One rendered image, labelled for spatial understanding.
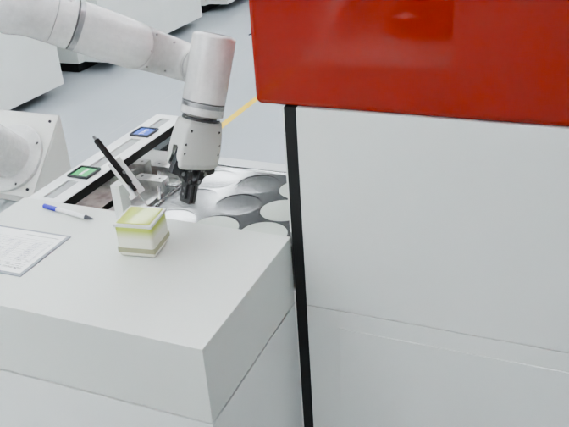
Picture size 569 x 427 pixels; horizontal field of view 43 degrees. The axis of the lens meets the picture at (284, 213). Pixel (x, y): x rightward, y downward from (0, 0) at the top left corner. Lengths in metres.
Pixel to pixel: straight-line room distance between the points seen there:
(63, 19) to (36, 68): 4.22
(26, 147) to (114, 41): 0.75
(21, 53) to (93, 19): 4.10
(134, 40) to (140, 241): 0.36
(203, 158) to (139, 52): 0.24
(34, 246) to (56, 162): 0.62
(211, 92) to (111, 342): 0.51
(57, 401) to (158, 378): 0.25
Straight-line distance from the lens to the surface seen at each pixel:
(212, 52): 1.38
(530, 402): 1.41
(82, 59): 6.28
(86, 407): 1.32
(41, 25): 1.31
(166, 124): 1.98
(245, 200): 1.64
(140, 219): 1.32
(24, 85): 5.44
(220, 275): 1.25
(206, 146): 1.43
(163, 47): 1.46
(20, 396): 1.42
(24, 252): 1.43
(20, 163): 2.00
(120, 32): 1.33
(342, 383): 1.49
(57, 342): 1.26
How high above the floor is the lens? 1.62
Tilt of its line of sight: 27 degrees down
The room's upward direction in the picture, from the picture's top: 4 degrees counter-clockwise
